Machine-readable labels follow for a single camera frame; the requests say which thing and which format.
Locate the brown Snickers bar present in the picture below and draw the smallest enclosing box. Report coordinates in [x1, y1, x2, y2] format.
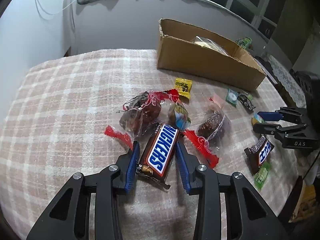
[136, 123, 180, 190]

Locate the dark brown candy packet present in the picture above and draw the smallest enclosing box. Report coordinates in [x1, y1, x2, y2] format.
[238, 94, 255, 111]

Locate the Chinese Snickers bar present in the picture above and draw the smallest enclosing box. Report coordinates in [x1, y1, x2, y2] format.
[244, 135, 274, 174]

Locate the teal mint candy packet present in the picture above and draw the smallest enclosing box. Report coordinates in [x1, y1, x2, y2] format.
[225, 88, 239, 106]

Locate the red date cake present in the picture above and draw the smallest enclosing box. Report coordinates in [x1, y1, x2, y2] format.
[183, 98, 231, 168]
[105, 89, 179, 149]

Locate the green candy packet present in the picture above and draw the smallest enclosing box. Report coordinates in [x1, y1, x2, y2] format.
[254, 161, 271, 191]

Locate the pink candy packet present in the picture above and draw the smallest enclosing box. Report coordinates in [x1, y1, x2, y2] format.
[210, 94, 225, 109]

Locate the round colourful snack packet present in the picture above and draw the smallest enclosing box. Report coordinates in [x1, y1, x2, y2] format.
[168, 99, 191, 132]

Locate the yellow candy packet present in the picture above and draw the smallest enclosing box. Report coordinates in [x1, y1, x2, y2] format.
[175, 77, 193, 99]

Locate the large cracker pack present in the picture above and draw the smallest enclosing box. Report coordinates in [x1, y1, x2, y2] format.
[191, 36, 229, 56]

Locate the small green candy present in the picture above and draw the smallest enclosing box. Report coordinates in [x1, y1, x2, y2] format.
[251, 113, 265, 125]

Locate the white lace cloth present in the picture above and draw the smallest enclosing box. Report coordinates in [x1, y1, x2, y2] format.
[266, 54, 306, 108]

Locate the green gift bag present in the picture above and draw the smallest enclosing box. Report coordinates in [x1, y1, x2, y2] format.
[236, 37, 252, 50]

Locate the pink plaid tablecloth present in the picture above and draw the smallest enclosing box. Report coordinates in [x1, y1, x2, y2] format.
[1, 49, 298, 239]

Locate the cardboard box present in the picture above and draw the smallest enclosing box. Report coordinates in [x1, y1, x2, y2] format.
[157, 19, 266, 92]

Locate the white cabinet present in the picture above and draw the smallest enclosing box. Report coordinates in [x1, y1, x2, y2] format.
[1, 0, 71, 107]

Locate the white cable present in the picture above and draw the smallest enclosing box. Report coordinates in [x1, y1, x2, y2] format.
[32, 0, 90, 21]

